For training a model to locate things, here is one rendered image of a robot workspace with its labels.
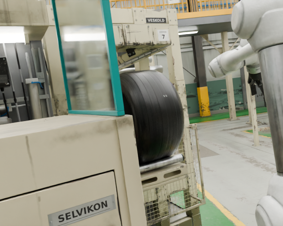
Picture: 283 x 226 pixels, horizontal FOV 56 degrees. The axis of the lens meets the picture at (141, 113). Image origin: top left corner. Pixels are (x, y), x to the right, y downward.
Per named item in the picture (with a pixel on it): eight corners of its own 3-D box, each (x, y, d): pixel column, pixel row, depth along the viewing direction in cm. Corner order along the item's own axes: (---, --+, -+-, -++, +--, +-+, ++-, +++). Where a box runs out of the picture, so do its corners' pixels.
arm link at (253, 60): (257, 53, 144) (235, 63, 145) (253, 26, 135) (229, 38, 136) (269, 59, 135) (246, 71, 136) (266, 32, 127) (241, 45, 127)
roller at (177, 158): (132, 176, 142) (130, 168, 142) (128, 175, 146) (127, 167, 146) (184, 161, 158) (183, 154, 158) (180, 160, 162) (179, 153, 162)
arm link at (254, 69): (250, 68, 136) (252, 77, 140) (267, 60, 136) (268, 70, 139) (241, 61, 144) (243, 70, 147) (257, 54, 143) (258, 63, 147)
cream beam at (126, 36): (92, 47, 166) (88, 23, 165) (81, 54, 188) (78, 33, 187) (172, 43, 193) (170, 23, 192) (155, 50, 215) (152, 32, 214)
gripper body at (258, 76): (245, 69, 147) (247, 83, 152) (253, 76, 140) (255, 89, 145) (257, 63, 146) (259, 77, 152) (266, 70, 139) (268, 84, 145)
